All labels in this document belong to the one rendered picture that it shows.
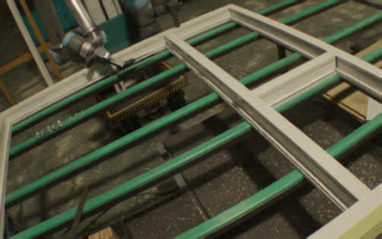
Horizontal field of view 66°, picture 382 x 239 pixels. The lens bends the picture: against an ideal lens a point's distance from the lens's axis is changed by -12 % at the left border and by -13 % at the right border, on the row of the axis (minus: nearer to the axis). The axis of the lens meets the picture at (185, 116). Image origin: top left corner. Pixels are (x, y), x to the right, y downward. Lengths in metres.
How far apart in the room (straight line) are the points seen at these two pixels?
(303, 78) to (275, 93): 0.13
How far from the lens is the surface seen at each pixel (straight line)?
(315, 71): 1.25
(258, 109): 1.05
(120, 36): 2.56
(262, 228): 1.17
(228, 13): 1.95
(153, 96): 2.51
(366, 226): 0.77
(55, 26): 2.21
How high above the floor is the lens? 1.58
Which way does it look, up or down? 35 degrees down
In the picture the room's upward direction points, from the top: 20 degrees counter-clockwise
